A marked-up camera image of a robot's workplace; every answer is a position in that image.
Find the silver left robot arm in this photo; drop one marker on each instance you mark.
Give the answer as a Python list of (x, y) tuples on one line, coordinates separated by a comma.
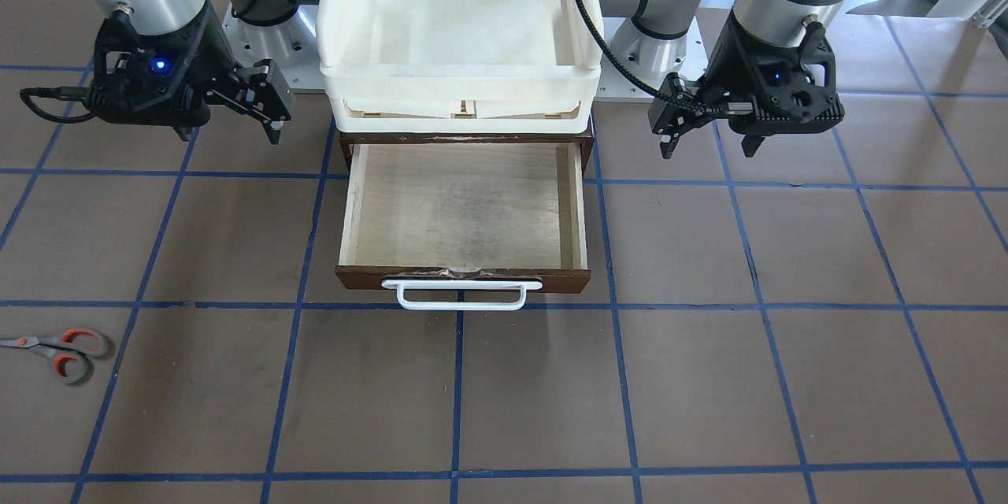
[(632, 33)]

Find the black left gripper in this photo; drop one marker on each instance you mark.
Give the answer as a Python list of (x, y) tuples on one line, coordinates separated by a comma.
[(729, 63)]

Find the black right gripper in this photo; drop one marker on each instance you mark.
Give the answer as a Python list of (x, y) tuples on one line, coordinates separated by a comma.
[(206, 55)]

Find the grey orange handled scissors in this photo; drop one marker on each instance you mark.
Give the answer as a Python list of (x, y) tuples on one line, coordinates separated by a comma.
[(69, 352)]

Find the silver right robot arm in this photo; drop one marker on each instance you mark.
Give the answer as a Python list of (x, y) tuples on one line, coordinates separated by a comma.
[(158, 17)]

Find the wooden drawer with white handle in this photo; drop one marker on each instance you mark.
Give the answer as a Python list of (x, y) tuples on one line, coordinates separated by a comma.
[(491, 217)]

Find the white plastic tray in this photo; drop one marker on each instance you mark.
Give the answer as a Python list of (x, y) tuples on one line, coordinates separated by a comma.
[(459, 66)]

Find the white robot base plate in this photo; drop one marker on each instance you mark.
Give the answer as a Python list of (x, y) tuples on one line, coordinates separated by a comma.
[(292, 45)]

